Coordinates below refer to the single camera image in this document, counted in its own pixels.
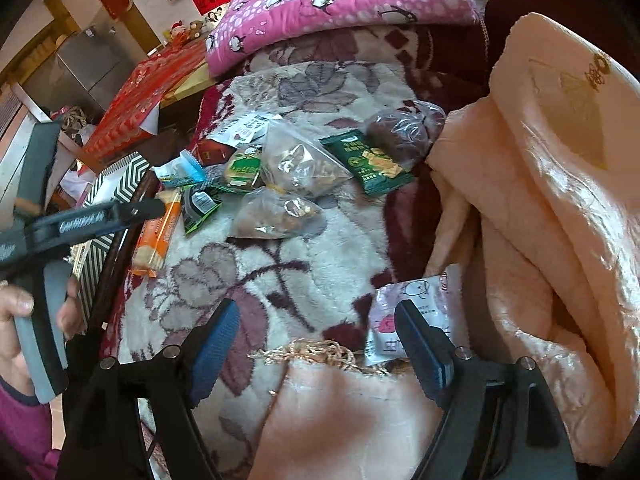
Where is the dark green cracker packet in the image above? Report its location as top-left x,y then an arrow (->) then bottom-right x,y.
320,130 -> 416,197

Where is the silver refrigerator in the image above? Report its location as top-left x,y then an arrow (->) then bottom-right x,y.
52,25 -> 133,111

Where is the small dark green snack packet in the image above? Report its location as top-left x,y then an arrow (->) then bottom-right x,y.
181,185 -> 223,236

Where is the person's left forearm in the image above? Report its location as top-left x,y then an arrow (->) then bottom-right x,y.
0,374 -> 63,480

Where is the green cartoon cow pastry packet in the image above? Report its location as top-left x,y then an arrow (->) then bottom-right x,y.
215,142 -> 266,193

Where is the large clear bag of nuts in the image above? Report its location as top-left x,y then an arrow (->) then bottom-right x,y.
260,120 -> 353,199

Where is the small clear bag of nuts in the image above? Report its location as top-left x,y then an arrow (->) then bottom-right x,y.
227,192 -> 326,241

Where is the red patterned tablecloth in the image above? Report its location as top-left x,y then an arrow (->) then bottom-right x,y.
82,40 -> 211,161

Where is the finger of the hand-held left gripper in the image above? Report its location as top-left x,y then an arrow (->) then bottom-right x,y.
107,197 -> 166,226

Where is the white labelled snack packet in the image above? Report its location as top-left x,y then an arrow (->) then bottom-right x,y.
210,112 -> 283,148

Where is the person's left hand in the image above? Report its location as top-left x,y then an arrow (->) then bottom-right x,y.
0,275 -> 83,376

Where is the peach fringed towel blanket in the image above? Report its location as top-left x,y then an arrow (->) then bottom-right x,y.
250,12 -> 640,480

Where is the pink penguin print pillow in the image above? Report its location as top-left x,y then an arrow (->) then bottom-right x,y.
205,0 -> 481,78

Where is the orange cracker packet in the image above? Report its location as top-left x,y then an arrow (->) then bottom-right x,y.
131,187 -> 183,277

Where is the pink white snack packet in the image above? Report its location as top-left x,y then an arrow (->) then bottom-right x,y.
364,270 -> 463,368

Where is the striped rim white tray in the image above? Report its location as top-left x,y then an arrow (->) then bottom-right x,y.
72,152 -> 153,321

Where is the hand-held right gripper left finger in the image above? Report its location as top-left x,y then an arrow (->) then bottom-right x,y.
57,299 -> 241,480

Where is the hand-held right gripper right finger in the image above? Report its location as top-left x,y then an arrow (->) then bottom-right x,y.
394,300 -> 578,480

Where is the dark red snack packet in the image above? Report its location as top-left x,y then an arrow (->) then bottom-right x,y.
195,137 -> 236,166

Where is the floral plush blanket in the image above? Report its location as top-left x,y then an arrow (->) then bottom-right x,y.
100,25 -> 496,480

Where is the dark wooden side table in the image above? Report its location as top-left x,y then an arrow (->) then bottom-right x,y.
160,47 -> 226,133

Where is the clear bag of dark pastries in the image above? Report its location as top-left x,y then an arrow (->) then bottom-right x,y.
365,100 -> 447,171

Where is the light blue snack packet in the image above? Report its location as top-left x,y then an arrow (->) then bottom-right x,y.
152,150 -> 207,188

